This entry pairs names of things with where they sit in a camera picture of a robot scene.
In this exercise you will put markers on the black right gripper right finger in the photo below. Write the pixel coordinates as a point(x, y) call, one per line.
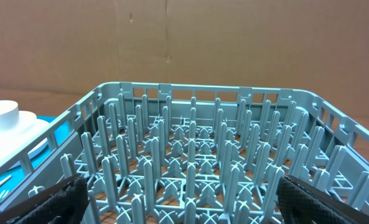
point(299, 203)

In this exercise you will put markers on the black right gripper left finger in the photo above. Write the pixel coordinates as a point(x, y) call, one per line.
point(64, 202)

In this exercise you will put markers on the pale green cup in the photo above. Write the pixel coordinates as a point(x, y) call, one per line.
point(9, 114)

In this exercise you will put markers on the grey dishwasher rack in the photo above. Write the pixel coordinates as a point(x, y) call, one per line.
point(194, 153)

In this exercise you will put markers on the pink plate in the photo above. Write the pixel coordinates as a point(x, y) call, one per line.
point(12, 139)

